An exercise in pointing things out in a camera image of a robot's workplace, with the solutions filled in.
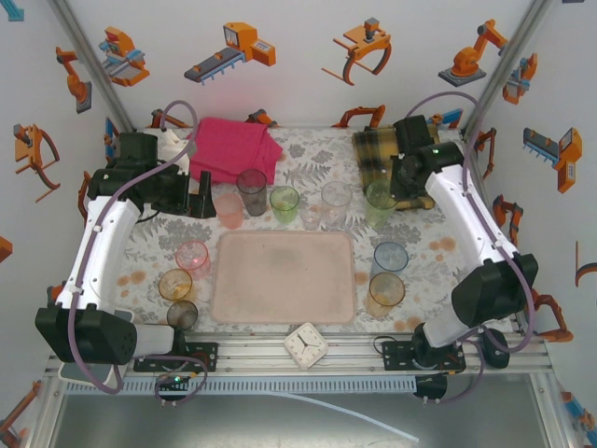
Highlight salmon orange plastic glass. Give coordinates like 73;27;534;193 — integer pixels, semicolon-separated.
213;193;245;230

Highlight short amber plastic glass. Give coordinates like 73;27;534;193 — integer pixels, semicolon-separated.
157;268;195;302

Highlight yellow black plaid cloth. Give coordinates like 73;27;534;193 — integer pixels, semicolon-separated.
352;123;442;214

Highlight short grey plastic glass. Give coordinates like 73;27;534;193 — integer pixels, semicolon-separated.
166;300;200;331

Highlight tall green plastic glass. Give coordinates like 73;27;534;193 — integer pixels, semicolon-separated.
363;179;398;230

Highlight aluminium table frame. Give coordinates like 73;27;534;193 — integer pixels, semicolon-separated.
44;125;554;374

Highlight white slotted cable duct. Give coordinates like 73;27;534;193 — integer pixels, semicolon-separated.
64;376;417;396

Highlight short green plastic glass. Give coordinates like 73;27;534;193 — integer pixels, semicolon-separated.
269;185;300;224

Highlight tall grey plastic glass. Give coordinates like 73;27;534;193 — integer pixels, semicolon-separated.
235;167;269;217

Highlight small clear plastic glass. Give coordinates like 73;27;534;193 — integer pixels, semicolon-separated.
299;204;324;231

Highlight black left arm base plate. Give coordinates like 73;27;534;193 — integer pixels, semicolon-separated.
133;342;219;373

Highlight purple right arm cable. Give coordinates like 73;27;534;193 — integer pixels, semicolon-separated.
404;91;537;405

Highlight blue plastic glass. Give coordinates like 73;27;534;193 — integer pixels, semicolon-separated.
370;241;410;284

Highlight black computer mouse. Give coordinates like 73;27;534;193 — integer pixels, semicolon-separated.
480;329;511;370

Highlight black connector box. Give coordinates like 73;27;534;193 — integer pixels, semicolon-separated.
412;374;449;402

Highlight pink plastic tray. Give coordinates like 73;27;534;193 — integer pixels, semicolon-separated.
209;230;356;326

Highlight folded magenta cloth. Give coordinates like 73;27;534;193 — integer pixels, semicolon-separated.
185;116;285;184

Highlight circuit board with green light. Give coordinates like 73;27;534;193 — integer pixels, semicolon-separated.
155;371;193;394

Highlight aluminium corner post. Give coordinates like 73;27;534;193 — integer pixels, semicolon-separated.
464;0;556;136
46;0;139;134

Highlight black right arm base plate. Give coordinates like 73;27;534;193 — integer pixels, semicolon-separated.
382;340;466;374

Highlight pink plastic glass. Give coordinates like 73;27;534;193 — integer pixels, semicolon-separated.
174;240;211;281

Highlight white square clock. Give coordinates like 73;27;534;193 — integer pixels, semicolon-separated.
283;321;329;372

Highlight floral patterned tablecloth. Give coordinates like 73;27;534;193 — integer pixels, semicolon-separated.
104;125;519;335

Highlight tall amber plastic glass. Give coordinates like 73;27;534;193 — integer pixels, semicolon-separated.
366;272;406;318

